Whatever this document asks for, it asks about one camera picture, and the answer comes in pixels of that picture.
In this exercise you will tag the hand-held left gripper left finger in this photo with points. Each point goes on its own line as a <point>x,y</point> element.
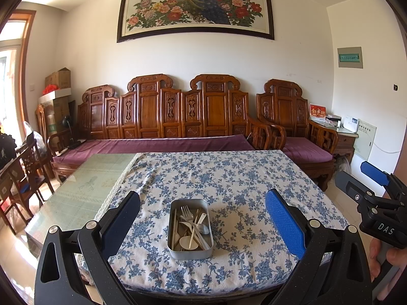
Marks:
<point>125,216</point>

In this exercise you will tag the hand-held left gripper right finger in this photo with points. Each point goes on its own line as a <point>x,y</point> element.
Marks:
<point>284,222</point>

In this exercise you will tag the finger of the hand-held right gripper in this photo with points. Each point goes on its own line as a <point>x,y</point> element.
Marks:
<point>349,184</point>
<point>375,172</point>

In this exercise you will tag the metal fork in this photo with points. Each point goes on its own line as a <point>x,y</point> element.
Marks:
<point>187,213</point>

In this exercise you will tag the white plastic spoon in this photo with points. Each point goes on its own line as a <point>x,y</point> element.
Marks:
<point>185,243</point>

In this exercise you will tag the white plastic fork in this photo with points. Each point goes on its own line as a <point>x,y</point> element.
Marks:
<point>190,227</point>

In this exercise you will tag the rectangular metal tin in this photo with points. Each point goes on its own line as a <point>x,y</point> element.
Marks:
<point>190,254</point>

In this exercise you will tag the metal spoon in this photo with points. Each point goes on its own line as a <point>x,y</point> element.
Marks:
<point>203,228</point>

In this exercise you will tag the person's right hand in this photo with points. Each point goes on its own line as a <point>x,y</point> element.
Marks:
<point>375,260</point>

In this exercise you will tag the wooden side table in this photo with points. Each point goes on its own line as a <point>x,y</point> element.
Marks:
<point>345,143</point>

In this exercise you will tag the white tabletop device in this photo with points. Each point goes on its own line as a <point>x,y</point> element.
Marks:
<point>351,124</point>

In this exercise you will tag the purple armchair cushion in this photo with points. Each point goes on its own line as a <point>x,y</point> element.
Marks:
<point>307,149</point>

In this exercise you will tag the tissue box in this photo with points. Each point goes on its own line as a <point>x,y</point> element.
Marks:
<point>334,120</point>

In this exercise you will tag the purple sofa cushion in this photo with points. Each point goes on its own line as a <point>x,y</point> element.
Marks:
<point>159,146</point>

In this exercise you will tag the blue floral tablecloth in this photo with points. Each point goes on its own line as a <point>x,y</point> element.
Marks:
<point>222,174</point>

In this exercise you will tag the red calendar card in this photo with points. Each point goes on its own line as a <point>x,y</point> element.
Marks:
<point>318,111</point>

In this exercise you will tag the carved wooden armchair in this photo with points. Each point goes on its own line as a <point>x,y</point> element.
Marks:
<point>286,108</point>

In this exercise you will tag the dark wooden dining chair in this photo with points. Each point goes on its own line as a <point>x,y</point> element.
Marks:
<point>35,171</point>
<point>14,193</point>

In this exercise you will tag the black desk lamp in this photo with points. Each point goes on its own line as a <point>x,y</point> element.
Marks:
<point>68,127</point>

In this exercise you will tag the carved wooden sofa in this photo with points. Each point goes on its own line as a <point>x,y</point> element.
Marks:
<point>175,114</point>

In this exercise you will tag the white plastic bag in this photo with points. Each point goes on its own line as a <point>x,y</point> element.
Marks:
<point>36,139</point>

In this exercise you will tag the printed cardboard box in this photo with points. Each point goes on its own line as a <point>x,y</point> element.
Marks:
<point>58,116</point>

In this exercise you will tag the carved wooden chair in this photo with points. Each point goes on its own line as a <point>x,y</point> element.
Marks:
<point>41,120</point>

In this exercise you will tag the black bag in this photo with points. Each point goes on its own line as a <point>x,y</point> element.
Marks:
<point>8,149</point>

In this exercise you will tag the white cardboard box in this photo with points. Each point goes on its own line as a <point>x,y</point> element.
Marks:
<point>55,97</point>

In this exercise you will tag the red decoration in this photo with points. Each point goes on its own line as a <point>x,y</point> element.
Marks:
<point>51,89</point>

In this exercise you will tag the brown cardboard box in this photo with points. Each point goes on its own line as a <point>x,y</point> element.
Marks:
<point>58,78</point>

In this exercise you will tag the framed peacock flower painting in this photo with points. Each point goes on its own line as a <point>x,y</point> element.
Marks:
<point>195,9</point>

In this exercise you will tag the white wall electrical panel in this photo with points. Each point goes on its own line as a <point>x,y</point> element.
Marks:
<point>365,139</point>

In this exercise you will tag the grey wall box green label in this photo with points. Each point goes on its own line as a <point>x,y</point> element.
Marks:
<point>349,57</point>

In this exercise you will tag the wooden door frame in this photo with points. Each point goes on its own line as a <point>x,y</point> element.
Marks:
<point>27,70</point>

